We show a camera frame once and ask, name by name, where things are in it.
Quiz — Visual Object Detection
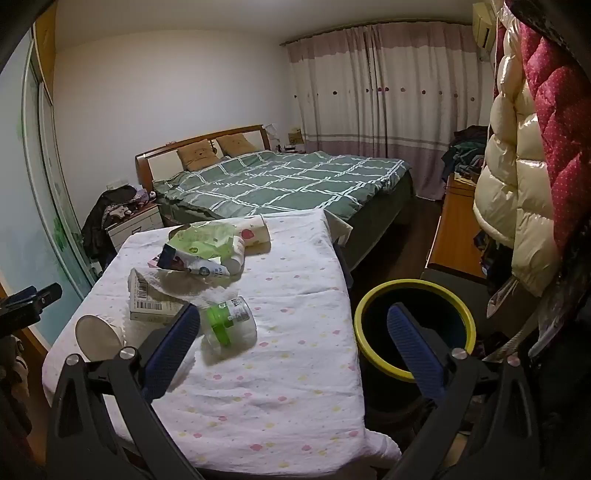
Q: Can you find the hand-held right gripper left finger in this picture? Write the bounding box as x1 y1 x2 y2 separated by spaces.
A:
46 302 208 480

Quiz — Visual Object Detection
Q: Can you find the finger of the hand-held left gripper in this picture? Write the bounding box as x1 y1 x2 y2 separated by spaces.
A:
0 282 63 329

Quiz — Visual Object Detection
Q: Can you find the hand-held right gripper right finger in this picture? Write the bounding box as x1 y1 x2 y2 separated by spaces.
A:
387 302 541 480

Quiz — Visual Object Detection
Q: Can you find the yellow-rimmed dark waste bin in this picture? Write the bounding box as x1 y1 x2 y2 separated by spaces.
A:
355 279 477 432

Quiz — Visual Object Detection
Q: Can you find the white barcode box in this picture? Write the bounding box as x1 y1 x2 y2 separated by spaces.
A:
128 268 185 322

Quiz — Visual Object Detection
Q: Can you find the white tissue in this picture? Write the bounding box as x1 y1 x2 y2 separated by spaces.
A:
134 268 241 315

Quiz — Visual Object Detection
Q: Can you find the plain white paper cup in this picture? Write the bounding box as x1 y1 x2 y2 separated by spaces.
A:
75 315 125 365

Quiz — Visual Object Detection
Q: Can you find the blue and white packet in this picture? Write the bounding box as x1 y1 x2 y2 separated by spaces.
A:
159 244 232 280

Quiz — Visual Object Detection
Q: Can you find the small white bottle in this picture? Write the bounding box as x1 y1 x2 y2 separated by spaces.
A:
229 237 249 276

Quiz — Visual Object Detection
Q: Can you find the green wet wipe pack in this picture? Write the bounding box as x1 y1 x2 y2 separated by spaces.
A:
167 222 238 259

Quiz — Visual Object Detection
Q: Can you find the small pink-brown box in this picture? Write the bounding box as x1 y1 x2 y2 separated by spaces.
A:
233 215 271 250

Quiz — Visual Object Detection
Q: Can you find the sliding wardrobe door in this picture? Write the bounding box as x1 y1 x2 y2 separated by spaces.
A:
0 28 98 342

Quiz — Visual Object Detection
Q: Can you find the dark clothes heap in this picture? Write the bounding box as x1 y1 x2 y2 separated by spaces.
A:
82 185 139 264

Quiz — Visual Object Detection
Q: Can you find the white dotted table cloth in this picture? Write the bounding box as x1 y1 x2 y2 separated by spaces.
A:
41 209 402 476

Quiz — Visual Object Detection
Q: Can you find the white nightstand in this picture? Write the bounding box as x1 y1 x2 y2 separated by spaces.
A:
105 203 164 252

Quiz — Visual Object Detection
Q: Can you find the low wooden cabinet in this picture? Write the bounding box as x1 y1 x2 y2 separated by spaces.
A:
420 173 492 324

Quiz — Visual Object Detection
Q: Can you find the wooden bed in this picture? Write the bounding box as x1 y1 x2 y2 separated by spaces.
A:
135 124 416 273

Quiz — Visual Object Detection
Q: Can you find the brown pillow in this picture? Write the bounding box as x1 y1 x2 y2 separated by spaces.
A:
177 141 221 171
216 134 259 158

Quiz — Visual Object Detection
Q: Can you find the green checked duvet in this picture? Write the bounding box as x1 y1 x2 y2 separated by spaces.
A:
152 150 411 222

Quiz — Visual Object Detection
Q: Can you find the cream puffer jacket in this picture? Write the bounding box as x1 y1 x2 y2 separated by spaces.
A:
473 9 561 298

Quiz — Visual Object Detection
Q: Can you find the pile of mixed clothes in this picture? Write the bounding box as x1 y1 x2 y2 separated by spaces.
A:
441 124 490 181

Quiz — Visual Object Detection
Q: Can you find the white and mauve curtain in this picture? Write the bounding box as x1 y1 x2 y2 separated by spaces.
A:
279 21 497 201

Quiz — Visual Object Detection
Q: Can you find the red dotted puffer jacket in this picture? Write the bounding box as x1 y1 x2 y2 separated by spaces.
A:
519 14 591 252

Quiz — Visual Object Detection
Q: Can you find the wall air conditioner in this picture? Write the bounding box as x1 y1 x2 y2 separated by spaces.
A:
471 2 499 49

